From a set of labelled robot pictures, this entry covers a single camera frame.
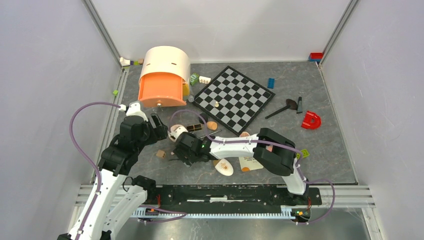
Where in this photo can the black tube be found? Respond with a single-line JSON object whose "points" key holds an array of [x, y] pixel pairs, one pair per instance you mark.
{"points": [[299, 105]]}

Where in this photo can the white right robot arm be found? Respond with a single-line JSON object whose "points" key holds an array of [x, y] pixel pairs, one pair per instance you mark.
{"points": [[274, 152]]}

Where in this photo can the beige makeup sponge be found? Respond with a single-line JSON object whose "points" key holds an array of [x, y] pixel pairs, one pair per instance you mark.
{"points": [[212, 125]]}

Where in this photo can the green lego brick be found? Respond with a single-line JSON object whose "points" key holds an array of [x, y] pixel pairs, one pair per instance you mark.
{"points": [[305, 153]]}

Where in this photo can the black fan brush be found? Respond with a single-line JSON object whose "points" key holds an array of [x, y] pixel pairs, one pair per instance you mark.
{"points": [[290, 104]]}

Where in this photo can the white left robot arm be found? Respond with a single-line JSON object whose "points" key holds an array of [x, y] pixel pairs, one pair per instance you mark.
{"points": [[99, 220]]}

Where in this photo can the black mounting rail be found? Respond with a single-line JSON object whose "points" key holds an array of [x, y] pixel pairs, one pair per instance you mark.
{"points": [[230, 199]]}

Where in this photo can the red blue bricks corner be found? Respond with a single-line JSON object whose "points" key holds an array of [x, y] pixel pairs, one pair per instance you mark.
{"points": [[315, 56]]}

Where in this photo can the small wooden cube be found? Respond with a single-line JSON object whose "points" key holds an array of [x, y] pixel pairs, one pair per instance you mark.
{"points": [[161, 154]]}

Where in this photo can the white lego brick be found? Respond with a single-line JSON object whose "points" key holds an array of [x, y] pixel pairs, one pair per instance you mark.
{"points": [[204, 80]]}

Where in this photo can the red letter D toy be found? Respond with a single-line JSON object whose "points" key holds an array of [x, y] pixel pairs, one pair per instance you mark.
{"points": [[311, 121]]}

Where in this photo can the round pink compact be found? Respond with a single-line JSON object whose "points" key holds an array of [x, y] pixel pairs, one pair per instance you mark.
{"points": [[175, 131]]}

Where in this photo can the small round pink jar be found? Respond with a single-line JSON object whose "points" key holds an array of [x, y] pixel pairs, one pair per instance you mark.
{"points": [[244, 134]]}

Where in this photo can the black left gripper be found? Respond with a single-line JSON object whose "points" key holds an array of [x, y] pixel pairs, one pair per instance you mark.
{"points": [[158, 132]]}

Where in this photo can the green toy block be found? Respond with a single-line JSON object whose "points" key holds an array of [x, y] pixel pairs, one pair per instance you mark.
{"points": [[194, 78]]}

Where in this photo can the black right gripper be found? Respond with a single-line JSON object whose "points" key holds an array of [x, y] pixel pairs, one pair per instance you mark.
{"points": [[181, 156]]}

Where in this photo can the blue lego brick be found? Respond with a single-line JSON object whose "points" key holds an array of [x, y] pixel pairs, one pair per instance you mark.
{"points": [[271, 83]]}

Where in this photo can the black grey chessboard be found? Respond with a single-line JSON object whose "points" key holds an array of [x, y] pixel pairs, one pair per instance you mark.
{"points": [[240, 98]]}

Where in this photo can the black round cap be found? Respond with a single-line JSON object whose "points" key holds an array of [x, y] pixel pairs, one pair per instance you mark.
{"points": [[203, 118]]}

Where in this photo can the white round drawer organizer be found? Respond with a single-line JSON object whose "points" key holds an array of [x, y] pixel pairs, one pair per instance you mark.
{"points": [[168, 59]]}

